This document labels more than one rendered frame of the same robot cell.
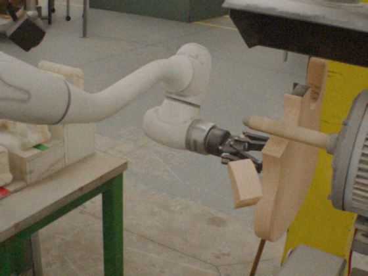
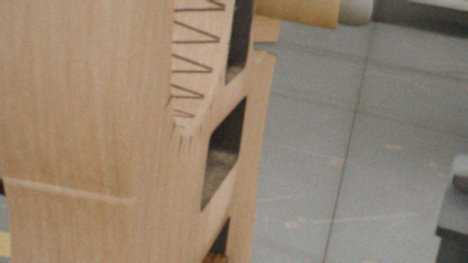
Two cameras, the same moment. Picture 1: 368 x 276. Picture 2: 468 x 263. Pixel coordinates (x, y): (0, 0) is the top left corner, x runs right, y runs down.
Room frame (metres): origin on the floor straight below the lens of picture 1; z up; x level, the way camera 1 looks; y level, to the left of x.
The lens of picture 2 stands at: (1.47, -0.37, 1.41)
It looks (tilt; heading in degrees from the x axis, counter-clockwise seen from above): 26 degrees down; 155
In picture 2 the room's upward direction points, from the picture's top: 9 degrees clockwise
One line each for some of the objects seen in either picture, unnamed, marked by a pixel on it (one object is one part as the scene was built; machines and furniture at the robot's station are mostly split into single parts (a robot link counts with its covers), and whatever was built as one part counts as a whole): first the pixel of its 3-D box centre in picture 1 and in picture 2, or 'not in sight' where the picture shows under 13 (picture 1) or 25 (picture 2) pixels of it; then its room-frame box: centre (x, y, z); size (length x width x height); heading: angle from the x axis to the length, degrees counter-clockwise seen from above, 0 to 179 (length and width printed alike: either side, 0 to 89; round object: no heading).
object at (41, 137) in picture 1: (35, 139); not in sight; (1.34, 0.43, 1.04); 0.11 x 0.03 x 0.03; 149
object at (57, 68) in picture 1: (60, 69); not in sight; (1.56, 0.41, 1.20); 0.20 x 0.03 x 0.03; 58
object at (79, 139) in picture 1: (50, 125); not in sight; (1.52, 0.43, 1.02); 0.27 x 0.15 x 0.17; 59
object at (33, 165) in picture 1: (16, 150); not in sight; (1.39, 0.51, 0.98); 0.27 x 0.16 x 0.09; 59
